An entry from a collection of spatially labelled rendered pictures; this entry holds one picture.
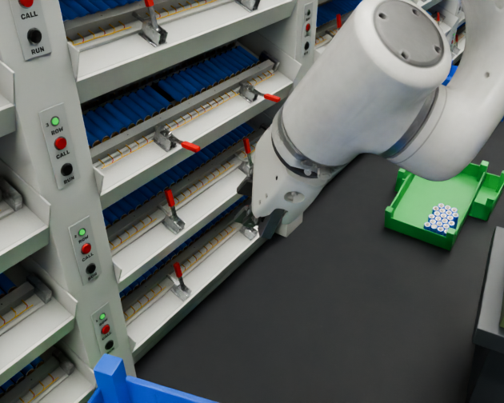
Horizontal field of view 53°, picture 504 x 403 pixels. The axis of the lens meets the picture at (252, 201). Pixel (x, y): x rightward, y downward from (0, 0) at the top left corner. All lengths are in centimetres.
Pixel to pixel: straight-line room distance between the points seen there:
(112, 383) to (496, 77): 41
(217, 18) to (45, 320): 61
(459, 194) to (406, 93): 131
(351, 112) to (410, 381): 87
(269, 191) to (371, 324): 81
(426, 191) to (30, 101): 126
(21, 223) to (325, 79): 54
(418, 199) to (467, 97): 122
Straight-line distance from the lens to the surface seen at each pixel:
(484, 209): 170
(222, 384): 115
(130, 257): 100
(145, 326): 113
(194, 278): 121
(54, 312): 93
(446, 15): 256
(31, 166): 76
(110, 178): 88
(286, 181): 49
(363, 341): 125
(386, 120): 41
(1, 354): 90
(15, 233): 80
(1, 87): 72
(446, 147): 43
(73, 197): 81
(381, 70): 37
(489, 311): 99
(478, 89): 44
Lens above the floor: 93
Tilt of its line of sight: 35 degrees down
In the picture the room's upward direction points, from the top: straight up
